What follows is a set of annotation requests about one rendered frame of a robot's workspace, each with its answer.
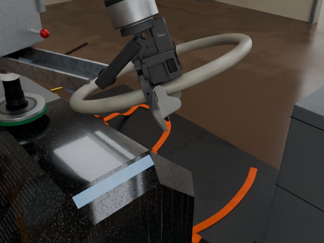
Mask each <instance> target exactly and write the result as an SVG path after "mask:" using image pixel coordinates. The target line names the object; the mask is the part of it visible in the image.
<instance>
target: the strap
mask: <svg viewBox="0 0 324 243"><path fill-rule="evenodd" d="M139 106H141V107H144V108H148V109H149V106H148V105H145V104H141V105H138V106H134V107H132V108H131V109H130V110H129V111H128V112H126V113H124V114H122V115H130V114H132V113H133V112H134V111H135V110H136V109H137V108H138V107H139ZM117 115H120V113H113V114H111V115H109V116H107V117H105V118H102V117H101V116H97V115H95V116H96V117H98V118H100V119H101V120H103V121H108V120H110V119H112V118H113V117H115V116H117ZM165 123H166V126H167V129H168V131H166V132H165V131H164V132H163V134H162V136H161V138H160V139H159V141H158V142H157V143H156V145H155V146H154V147H153V148H152V149H153V150H155V151H157V150H158V149H159V148H160V147H161V146H162V144H163V143H164V142H165V140H166V139H167V137H168V135H169V133H170V130H171V123H170V121H166V120H165ZM256 173H257V169H256V168H252V167H251V168H250V171H249V174H248V177H247V180H246V181H245V183H244V185H243V186H242V187H241V189H240V190H239V192H238V193H237V194H236V195H235V196H234V198H233V199H232V200H231V201H230V202H229V203H228V204H227V205H226V206H225V207H224V208H222V209H221V210H220V211H219V212H217V213H216V214H215V215H213V216H212V217H210V218H209V219H207V220H205V221H203V222H201V223H199V224H198V225H196V226H194V227H193V229H192V235H193V234H194V233H198V232H200V231H202V230H204V229H205V228H207V227H209V226H211V225H213V224H214V223H216V222H217V221H219V220H220V219H222V218H223V217H224V216H226V215H227V214H228V213H229V212H230V211H231V210H232V209H233V208H234V207H235V206H236V205H237V204H238V203H239V202H240V201H241V199H242V198H243V197H244V196H245V194H246V193H247V192H248V190H249V189H250V187H251V185H252V183H253V181H254V179H255V176H256Z"/></svg>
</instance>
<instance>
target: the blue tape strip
mask: <svg viewBox="0 0 324 243"><path fill-rule="evenodd" d="M152 165H154V162H153V161H152V159H151V157H150V155H148V156H146V157H144V158H142V159H140V160H138V161H136V162H135V163H133V164H131V165H129V166H127V167H126V168H124V169H122V170H120V171H118V172H117V173H115V174H113V175H111V176H110V177H108V178H106V179H104V180H102V181H101V182H99V183H97V184H95V185H93V186H92V187H90V188H88V189H86V190H85V191H83V192H81V193H79V194H77V195H76V196H74V197H72V198H73V200H74V202H75V204H76V206H77V208H78V209H79V208H81V207H82V206H84V205H86V204H87V203H89V202H91V201H92V200H94V199H96V198H98V197H99V196H101V195H103V194H104V193H106V192H108V191H110V190H111V189H113V188H115V187H116V186H118V185H120V184H121V183H123V182H125V181H126V180H128V179H130V178H132V177H133V176H135V175H137V174H139V173H140V172H142V171H144V170H146V169H147V168H149V167H151V166H152Z"/></svg>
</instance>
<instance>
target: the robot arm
mask: <svg viewBox="0 0 324 243"><path fill-rule="evenodd" d="M103 2H104V4H105V6H106V10H107V13H108V15H109V18H110V20H111V23H112V25H113V28H114V29H115V30H117V29H120V28H121V30H120V32H121V35H122V37H126V36H129V35H132V34H133V36H134V38H133V39H131V40H130V41H129V42H128V43H127V44H126V45H125V47H124V48H123V49H122V50H121V51H120V52H119V54H118V55H117V56H116V57H115V58H114V59H113V60H112V62H111V63H110V64H109V65H108V66H107V67H106V68H103V69H102V70H100V72H99V73H98V78H97V79H96V80H95V84H96V85H97V86H98V87H99V88H101V89H102V90H104V89H106V88H107V87H108V86H112V85H113V84H114V83H115V81H116V79H117V75H118V74H119V73H120V72H121V71H122V70H123V69H124V68H125V66H126V65H127V64H128V63H129V62H130V61H131V60H132V63H133V64H134V69H135V73H136V76H137V79H138V81H139V84H140V85H141V88H142V91H143V94H144V97H145V99H146V101H147V104H148V106H149V109H150V111H151V113H152V115H153V117H154V119H155V121H156V123H157V124H158V125H159V126H160V127H161V128H162V129H163V130H164V131H165V132H166V131H168V129H167V126H166V123H165V120H166V121H167V122H168V121H169V117H168V115H170V114H172V113H173V112H175V111H176V110H178V109H179V108H180V107H181V101H180V99H179V98H180V97H181V96H182V93H181V91H180V92H178V93H175V94H172V95H169V96H168V95H167V94H166V91H165V89H164V88H163V87H162V86H160V85H157V86H155V87H154V88H152V85H155V84H158V83H161V82H166V81H170V80H173V79H174V78H177V77H180V76H181V69H182V66H181V63H180V61H179V58H178V53H177V51H176V45H175V43H174V42H173V41H171V38H170V35H169V32H168V29H167V26H166V21H165V18H164V16H162V17H159V18H156V19H155V18H153V16H155V15H157V14H158V13H159V11H158V9H157V6H156V3H155V0H103ZM142 33H146V35H147V38H144V37H143V36H142Z"/></svg>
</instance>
